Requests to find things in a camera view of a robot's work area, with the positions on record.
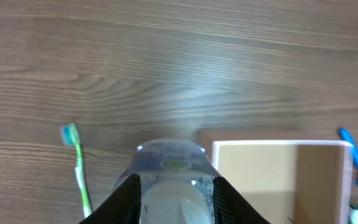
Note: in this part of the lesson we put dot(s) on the pink cardboard box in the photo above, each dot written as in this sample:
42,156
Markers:
289,181

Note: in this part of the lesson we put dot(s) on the green toothbrush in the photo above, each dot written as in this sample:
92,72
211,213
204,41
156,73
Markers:
71,138

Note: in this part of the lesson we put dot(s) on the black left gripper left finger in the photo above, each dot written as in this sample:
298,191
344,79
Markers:
123,206

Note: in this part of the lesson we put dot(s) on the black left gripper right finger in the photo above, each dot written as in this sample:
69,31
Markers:
231,207

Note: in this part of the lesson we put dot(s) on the clear soap pump bottle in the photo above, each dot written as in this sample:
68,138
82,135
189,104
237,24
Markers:
176,182

